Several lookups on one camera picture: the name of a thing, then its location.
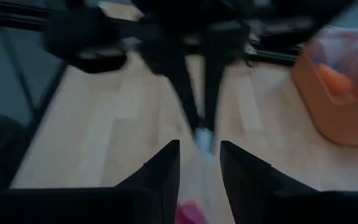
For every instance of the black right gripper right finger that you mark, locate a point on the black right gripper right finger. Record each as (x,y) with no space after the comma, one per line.
(259,199)

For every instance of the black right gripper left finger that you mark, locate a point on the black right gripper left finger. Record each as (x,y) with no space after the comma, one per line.
(154,199)

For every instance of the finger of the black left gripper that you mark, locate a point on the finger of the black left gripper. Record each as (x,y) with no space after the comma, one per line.
(183,90)
(214,81)

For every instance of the pink bandage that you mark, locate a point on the pink bandage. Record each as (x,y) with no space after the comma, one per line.
(190,216)

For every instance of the clear plastic zip bag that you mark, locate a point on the clear plastic zip bag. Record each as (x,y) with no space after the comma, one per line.
(208,174)

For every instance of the orange plastic bin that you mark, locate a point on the orange plastic bin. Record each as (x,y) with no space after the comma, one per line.
(322,112)

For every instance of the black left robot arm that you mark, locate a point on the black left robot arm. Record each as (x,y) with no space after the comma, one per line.
(291,18)

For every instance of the orange bandage roll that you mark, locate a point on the orange bandage roll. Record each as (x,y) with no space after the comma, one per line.
(334,79)

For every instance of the clear bag with orange roll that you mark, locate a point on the clear bag with orange roll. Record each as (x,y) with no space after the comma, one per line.
(346,46)

